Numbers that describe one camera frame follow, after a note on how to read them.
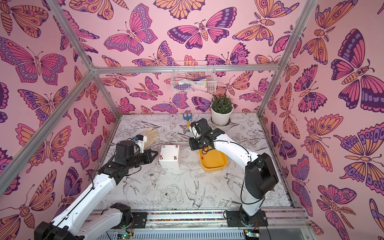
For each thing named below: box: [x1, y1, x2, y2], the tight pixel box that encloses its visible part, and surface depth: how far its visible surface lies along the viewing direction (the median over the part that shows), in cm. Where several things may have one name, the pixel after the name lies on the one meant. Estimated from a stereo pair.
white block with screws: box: [159, 144, 180, 169], surface depth 89 cm
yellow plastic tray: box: [198, 144, 228, 172], surface depth 92 cm
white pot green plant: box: [211, 94, 234, 127], surface depth 106 cm
